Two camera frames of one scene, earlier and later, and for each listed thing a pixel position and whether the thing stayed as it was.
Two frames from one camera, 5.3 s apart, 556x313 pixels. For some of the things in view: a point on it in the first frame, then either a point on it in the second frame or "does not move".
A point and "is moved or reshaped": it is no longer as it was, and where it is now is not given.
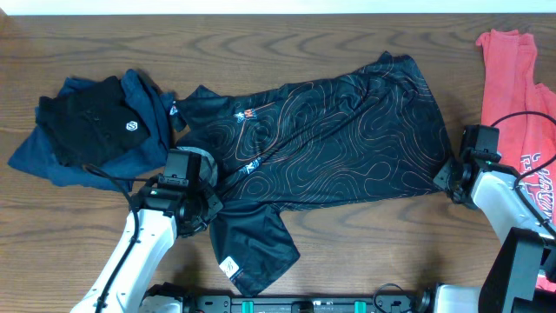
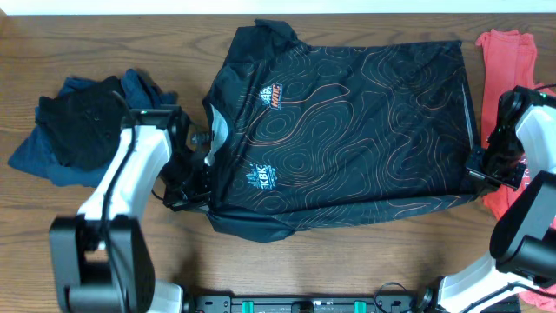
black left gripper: (216, 207) to (201, 198)
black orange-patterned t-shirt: (365, 131) is moved or reshaped
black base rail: (232, 303) does not move
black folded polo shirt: (91, 122) does not move
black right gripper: (441, 178) to (512, 182)
